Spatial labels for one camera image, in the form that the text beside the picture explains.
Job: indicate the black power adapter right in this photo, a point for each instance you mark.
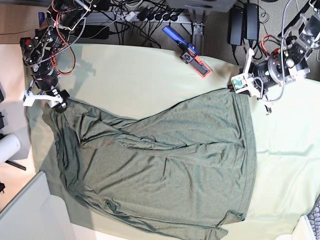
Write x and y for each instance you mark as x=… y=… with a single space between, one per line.
x=251 y=21

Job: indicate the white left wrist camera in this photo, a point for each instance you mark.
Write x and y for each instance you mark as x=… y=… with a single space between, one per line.
x=244 y=81

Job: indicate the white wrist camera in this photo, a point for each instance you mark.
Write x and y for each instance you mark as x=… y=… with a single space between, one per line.
x=29 y=98
x=244 y=81

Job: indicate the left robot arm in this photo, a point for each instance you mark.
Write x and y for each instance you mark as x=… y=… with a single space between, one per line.
x=267 y=80

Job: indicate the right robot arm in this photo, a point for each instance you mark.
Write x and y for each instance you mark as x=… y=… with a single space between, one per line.
x=39 y=54

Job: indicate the black power adapter left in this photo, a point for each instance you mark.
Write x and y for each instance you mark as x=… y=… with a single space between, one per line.
x=235 y=26

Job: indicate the light green table cloth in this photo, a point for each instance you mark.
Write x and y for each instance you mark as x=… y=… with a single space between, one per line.
x=138 y=82

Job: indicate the green T-shirt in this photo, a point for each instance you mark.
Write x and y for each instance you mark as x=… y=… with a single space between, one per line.
x=182 y=173

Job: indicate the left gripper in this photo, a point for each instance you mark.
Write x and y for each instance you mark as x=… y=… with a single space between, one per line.
x=258 y=90

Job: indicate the red black table clamp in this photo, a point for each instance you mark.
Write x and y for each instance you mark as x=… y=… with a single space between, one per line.
x=25 y=43

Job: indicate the blue orange clamp tool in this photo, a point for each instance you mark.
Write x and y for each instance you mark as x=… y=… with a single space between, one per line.
x=189 y=53

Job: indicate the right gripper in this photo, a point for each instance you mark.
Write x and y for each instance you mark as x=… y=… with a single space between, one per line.
x=56 y=99

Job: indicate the black power adapter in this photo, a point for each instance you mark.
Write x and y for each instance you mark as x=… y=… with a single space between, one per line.
x=235 y=26
x=251 y=21

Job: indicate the white cylinder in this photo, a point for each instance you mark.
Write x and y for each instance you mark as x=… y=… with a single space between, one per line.
x=9 y=146

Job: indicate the white power strip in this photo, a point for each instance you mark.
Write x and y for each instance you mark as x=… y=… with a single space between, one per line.
x=178 y=17

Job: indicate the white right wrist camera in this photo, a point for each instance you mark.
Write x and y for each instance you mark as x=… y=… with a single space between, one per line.
x=29 y=98

